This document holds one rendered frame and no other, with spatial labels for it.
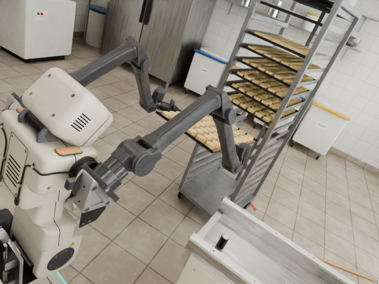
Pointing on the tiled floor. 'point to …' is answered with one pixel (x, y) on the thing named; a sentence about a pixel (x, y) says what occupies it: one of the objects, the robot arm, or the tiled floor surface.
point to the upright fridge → (160, 32)
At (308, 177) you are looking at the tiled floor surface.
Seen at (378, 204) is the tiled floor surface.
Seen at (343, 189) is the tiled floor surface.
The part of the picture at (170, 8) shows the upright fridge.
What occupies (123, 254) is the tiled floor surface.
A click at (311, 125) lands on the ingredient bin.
